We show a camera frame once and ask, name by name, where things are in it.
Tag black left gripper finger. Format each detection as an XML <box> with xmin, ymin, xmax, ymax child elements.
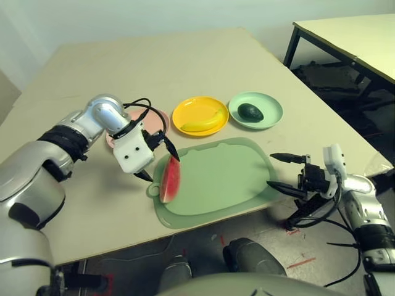
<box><xmin>160</xmin><ymin>134</ymin><xmax>181</xmax><ymax>163</ymax></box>
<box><xmin>134</xmin><ymin>170</ymin><xmax>154</xmax><ymax>182</ymax></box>

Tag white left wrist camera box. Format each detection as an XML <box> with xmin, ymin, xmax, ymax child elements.
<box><xmin>112</xmin><ymin>121</ymin><xmax>154</xmax><ymax>174</ymax></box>

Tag grey robot right leg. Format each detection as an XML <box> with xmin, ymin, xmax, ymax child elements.
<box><xmin>222</xmin><ymin>237</ymin><xmax>288</xmax><ymax>277</ymax></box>

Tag mint green plate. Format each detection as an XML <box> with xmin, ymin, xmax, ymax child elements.
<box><xmin>228</xmin><ymin>91</ymin><xmax>284</xmax><ymax>131</ymax></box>

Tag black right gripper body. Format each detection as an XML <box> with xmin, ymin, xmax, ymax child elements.
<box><xmin>297</xmin><ymin>155</ymin><xmax>330</xmax><ymax>200</ymax></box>

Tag yellow toy banana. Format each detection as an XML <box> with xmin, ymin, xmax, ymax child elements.
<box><xmin>180</xmin><ymin>107</ymin><xmax>227</xmax><ymax>133</ymax></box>

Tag yellow plate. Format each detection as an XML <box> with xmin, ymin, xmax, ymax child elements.
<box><xmin>172</xmin><ymin>96</ymin><xmax>230</xmax><ymax>137</ymax></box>

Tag green silicone cutting mat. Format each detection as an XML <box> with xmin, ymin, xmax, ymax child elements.
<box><xmin>146</xmin><ymin>137</ymin><xmax>280</xmax><ymax>230</ymax></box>

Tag dark green avocado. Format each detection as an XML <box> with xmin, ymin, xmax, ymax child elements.
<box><xmin>237</xmin><ymin>103</ymin><xmax>264</xmax><ymax>122</ymax></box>

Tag grey robot left leg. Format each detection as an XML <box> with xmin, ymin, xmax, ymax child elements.
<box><xmin>159</xmin><ymin>255</ymin><xmax>193</xmax><ymax>285</ymax></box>

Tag clear plastic corner film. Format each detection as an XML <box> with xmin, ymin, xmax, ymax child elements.
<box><xmin>364</xmin><ymin>150</ymin><xmax>394</xmax><ymax>178</ymax></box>

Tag black camera cable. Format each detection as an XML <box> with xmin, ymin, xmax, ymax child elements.
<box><xmin>285</xmin><ymin>172</ymin><xmax>368</xmax><ymax>289</ymax></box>
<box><xmin>123</xmin><ymin>97</ymin><xmax>171</xmax><ymax>137</ymax></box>

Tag red watermelon slice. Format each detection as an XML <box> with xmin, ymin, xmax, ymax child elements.
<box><xmin>159</xmin><ymin>154</ymin><xmax>183</xmax><ymax>204</ymax></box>

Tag black right camera cable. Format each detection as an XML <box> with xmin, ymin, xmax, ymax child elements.
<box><xmin>285</xmin><ymin>172</ymin><xmax>368</xmax><ymax>289</ymax></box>

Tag pink plate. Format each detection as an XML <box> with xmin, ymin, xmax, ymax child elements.
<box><xmin>106</xmin><ymin>107</ymin><xmax>171</xmax><ymax>149</ymax></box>

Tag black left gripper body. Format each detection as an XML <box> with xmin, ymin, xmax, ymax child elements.
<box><xmin>141</xmin><ymin>129</ymin><xmax>165</xmax><ymax>152</ymax></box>

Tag grey robot torso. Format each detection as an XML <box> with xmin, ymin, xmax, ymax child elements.
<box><xmin>156</xmin><ymin>272</ymin><xmax>338</xmax><ymax>296</ymax></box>

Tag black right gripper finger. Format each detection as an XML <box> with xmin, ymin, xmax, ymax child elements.
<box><xmin>269</xmin><ymin>152</ymin><xmax>307</xmax><ymax>165</ymax></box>
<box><xmin>266</xmin><ymin>181</ymin><xmax>307</xmax><ymax>201</ymax></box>

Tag grey robot leg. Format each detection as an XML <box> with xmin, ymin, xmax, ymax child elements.
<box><xmin>222</xmin><ymin>237</ymin><xmax>288</xmax><ymax>277</ymax></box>
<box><xmin>159</xmin><ymin>255</ymin><xmax>193</xmax><ymax>285</ymax></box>

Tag beige side table black frame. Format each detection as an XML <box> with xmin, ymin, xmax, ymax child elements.
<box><xmin>283</xmin><ymin>14</ymin><xmax>395</xmax><ymax>102</ymax></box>

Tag black left camera cable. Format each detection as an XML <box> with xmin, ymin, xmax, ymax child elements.
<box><xmin>123</xmin><ymin>97</ymin><xmax>171</xmax><ymax>137</ymax></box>

